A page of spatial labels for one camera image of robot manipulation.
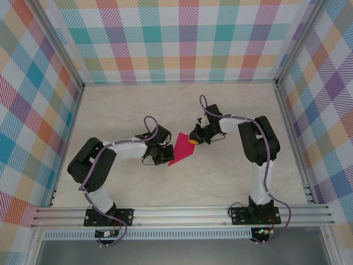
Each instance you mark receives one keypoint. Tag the magenta cloth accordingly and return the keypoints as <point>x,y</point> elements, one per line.
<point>183,149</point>

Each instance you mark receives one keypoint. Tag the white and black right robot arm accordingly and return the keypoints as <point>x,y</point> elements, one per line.
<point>253,143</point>

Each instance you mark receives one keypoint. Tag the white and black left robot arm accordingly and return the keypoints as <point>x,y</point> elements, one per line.
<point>80,163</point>

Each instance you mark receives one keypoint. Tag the small black circuit board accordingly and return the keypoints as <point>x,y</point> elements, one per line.
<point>103,234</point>

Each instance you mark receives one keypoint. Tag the grey metal panel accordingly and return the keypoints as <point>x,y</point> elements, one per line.
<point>179,252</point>

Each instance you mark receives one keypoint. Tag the circuit board with green light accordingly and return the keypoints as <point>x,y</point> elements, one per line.
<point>263,231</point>

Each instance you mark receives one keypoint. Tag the aluminium mounting rail beam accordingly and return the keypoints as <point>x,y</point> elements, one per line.
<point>179,216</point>

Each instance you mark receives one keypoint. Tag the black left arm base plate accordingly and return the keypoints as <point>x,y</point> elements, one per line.
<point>125,216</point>

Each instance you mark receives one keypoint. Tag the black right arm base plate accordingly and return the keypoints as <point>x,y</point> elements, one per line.
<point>240,215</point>

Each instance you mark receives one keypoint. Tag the aluminium table edge rail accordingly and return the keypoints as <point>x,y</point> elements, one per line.
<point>294,138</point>
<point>69,129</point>

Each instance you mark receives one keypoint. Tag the aluminium frame post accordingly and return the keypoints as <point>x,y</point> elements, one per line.
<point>59,47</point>
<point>300,44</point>

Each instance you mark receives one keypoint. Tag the aluminium frame leg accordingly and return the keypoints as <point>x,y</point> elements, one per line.
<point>331,245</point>
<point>34,245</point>

